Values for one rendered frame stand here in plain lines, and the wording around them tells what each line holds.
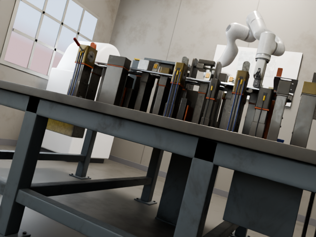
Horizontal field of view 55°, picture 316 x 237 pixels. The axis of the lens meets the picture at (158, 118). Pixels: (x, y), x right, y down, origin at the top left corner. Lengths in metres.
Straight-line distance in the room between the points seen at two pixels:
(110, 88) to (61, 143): 2.18
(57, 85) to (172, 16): 2.14
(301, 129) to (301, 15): 3.13
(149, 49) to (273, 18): 1.90
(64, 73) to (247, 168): 3.39
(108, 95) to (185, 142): 0.89
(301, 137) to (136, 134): 0.84
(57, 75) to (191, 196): 3.38
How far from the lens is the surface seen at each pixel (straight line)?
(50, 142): 4.10
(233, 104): 1.57
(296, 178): 1.01
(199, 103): 1.81
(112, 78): 1.88
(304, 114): 1.65
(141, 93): 1.94
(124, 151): 4.89
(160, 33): 5.05
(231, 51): 2.32
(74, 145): 3.88
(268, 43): 1.87
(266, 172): 1.02
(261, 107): 1.58
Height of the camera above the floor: 0.64
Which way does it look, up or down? 2 degrees up
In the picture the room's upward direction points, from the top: 14 degrees clockwise
